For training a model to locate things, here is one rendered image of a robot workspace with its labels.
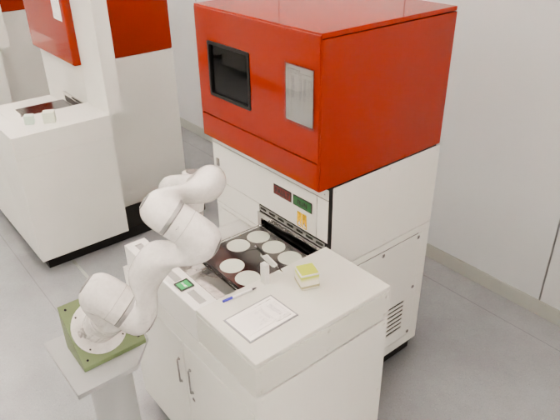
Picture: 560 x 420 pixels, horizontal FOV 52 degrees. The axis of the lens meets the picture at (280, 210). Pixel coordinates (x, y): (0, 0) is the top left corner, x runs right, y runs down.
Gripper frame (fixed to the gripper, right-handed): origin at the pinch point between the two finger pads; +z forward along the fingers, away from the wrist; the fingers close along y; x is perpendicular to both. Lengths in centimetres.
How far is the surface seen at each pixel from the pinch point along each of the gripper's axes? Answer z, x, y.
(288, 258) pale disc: 11, 0, -50
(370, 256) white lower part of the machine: 14, 10, -90
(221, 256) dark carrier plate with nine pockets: 15.8, -19.9, -30.4
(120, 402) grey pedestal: 56, -1, 21
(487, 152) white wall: -20, -11, -207
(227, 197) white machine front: 10, -62, -61
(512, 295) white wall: 62, 23, -223
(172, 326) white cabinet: 35.5, -9.2, -3.0
